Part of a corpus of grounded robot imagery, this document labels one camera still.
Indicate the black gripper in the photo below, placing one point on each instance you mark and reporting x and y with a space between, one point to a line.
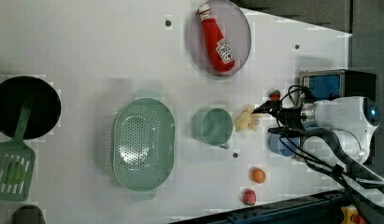
290 118

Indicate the yellow peeled plush banana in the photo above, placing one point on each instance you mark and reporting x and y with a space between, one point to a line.
247 120

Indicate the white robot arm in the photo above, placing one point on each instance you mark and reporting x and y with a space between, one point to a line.
335 138

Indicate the green plastic strainer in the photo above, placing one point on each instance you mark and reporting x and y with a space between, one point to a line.
143 144

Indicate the red plush strawberry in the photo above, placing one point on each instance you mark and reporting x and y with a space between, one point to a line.
274 95

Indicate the blue plastic cup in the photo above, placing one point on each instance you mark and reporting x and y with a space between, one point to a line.
283 146

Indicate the orange plush fruit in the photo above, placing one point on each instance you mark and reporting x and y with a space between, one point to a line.
258 175

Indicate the green plastic cup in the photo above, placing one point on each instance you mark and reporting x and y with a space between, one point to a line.
212 126

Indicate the black toaster oven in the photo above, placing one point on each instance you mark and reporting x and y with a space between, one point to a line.
332 84

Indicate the red plush apple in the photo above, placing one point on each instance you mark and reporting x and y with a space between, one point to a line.
249 197

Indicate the red plush ketchup bottle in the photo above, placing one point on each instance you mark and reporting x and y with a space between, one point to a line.
219 51

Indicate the grey round plate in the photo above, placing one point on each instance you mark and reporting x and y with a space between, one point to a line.
235 27

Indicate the yellow red emergency button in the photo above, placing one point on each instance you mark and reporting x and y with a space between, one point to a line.
351 215

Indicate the green slotted spatula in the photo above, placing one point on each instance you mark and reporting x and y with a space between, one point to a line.
17 162

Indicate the grey object at corner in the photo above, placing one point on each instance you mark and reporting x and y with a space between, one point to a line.
28 214

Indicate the black round pan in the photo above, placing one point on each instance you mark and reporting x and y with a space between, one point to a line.
45 112

